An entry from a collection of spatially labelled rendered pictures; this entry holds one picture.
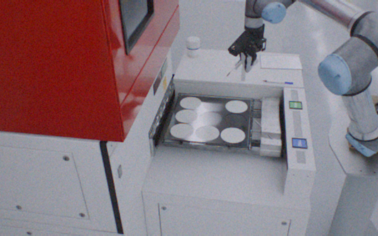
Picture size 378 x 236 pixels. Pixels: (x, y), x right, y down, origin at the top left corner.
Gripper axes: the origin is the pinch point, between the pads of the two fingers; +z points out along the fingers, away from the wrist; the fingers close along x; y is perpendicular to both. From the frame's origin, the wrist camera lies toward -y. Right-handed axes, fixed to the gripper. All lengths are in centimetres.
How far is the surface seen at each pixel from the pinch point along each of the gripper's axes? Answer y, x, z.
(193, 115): -22.1, 9.4, 19.0
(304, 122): 4.3, -29.9, 12.8
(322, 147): 103, 10, 111
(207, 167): -34.0, -13.9, 26.4
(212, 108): -11.7, 8.4, 19.3
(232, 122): -12.0, -5.4, 19.0
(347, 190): 25, -47, 54
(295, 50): 222, 129, 115
